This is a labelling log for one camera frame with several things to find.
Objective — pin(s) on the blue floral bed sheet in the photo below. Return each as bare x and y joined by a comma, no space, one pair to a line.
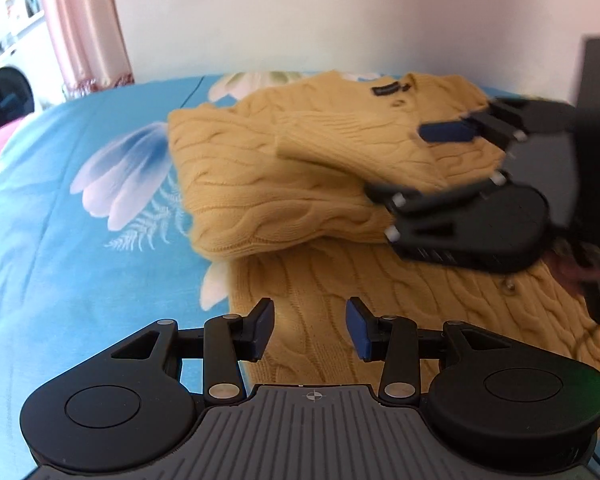
80,260

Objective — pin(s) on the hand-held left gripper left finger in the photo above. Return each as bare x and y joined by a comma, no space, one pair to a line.
265,327

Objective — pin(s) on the pink curtain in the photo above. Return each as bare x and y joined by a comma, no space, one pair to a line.
87,25

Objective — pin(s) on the white washing machine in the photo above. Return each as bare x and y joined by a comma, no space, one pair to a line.
10,70

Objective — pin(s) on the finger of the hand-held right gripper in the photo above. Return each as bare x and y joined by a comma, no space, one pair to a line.
420,199
445,131

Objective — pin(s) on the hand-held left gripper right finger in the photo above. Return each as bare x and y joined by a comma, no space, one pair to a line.
356,327

